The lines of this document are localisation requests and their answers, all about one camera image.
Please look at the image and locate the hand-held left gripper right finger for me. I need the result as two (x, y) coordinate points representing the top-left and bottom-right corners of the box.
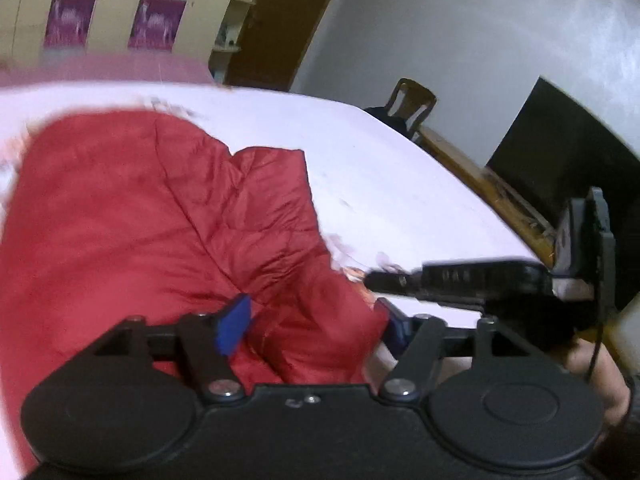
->
(377, 298), (551, 403)

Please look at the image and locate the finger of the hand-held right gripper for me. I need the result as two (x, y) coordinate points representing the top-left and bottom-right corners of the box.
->
(366, 267), (426, 297)

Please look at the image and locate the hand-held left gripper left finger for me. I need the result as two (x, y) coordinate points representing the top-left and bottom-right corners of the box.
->
(90, 294), (251, 403)

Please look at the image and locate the red puffer jacket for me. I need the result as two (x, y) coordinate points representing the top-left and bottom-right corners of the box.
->
(0, 110), (391, 466)

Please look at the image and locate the person's right forearm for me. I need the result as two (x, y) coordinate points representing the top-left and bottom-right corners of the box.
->
(562, 335), (636, 423)

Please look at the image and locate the floral white bed sheet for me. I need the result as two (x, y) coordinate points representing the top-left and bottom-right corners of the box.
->
(0, 82), (546, 480)

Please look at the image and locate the wooden desk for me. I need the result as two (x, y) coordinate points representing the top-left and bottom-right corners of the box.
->
(417, 126), (558, 268)

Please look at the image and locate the black television screen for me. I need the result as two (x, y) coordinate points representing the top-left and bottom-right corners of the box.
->
(486, 76), (640, 243)

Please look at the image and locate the black bag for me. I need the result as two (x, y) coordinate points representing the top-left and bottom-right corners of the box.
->
(362, 105), (417, 134)

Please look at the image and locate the wooden chair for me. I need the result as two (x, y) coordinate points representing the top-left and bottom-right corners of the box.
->
(385, 78), (437, 143)

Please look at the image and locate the pink checked blanket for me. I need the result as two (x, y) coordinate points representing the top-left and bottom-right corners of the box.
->
(0, 52), (216, 89)

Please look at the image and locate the brown wooden door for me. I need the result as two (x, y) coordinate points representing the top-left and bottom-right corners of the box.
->
(225, 0), (347, 92)

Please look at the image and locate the cream corner shelf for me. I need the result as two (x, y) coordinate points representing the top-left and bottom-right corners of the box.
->
(207, 0), (271, 84)

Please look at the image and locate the black cable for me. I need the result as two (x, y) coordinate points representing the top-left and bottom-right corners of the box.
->
(585, 230), (608, 378)

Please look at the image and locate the magenta wall poster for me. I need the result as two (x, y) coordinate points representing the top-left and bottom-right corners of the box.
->
(44, 0), (97, 49)
(128, 0), (182, 52)

